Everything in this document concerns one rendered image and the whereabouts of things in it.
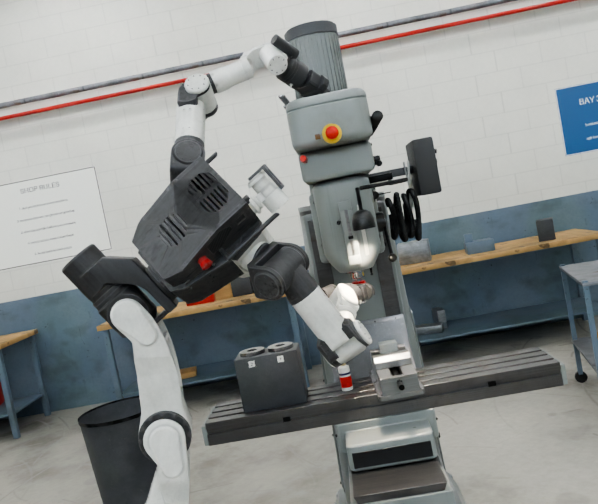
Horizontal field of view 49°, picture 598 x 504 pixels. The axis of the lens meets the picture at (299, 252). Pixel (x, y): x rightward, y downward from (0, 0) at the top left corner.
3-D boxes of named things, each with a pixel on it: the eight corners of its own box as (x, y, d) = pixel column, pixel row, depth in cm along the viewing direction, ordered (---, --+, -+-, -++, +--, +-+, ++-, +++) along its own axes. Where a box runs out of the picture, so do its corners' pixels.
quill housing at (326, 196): (388, 266, 216) (370, 171, 214) (327, 277, 217) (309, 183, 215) (383, 261, 235) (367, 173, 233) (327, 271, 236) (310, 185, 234)
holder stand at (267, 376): (306, 402, 222) (295, 345, 221) (243, 413, 223) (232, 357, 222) (308, 392, 234) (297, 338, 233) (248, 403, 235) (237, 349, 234)
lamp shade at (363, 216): (358, 230, 201) (354, 210, 201) (350, 231, 208) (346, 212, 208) (379, 226, 203) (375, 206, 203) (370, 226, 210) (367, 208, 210)
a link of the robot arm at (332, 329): (373, 351, 173) (322, 285, 170) (334, 378, 175) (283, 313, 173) (372, 336, 184) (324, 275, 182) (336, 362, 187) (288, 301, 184)
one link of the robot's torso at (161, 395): (145, 474, 174) (94, 307, 170) (150, 452, 191) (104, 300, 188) (201, 456, 176) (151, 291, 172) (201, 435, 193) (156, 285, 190)
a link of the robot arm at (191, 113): (184, 103, 213) (181, 158, 203) (172, 75, 202) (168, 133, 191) (218, 99, 212) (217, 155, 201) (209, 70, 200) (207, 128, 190)
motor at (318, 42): (352, 104, 236) (336, 15, 234) (298, 114, 238) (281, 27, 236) (350, 111, 256) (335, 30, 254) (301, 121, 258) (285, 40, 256)
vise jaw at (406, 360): (412, 364, 219) (410, 352, 218) (375, 370, 219) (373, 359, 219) (409, 359, 225) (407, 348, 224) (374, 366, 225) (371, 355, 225)
